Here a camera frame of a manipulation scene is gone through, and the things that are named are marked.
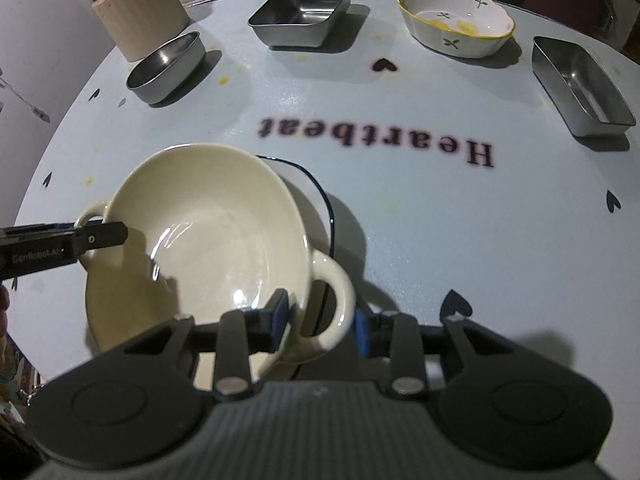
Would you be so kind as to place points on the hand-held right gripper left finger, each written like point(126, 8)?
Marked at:
point(280, 320)

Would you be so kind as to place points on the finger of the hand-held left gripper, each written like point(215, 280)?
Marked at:
point(107, 237)

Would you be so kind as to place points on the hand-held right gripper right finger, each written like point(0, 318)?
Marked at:
point(361, 335)

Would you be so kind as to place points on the white leaf-print plate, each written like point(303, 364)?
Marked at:
point(312, 205)

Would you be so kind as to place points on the rectangular steel container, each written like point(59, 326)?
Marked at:
point(300, 5)
point(580, 85)

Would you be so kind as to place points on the small oval steel bowl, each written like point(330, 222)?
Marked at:
point(165, 67)

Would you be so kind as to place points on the beige canister with steel lid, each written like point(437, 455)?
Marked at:
point(140, 15)

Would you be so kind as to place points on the floral scalloped ceramic bowl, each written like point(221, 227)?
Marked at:
point(450, 20)

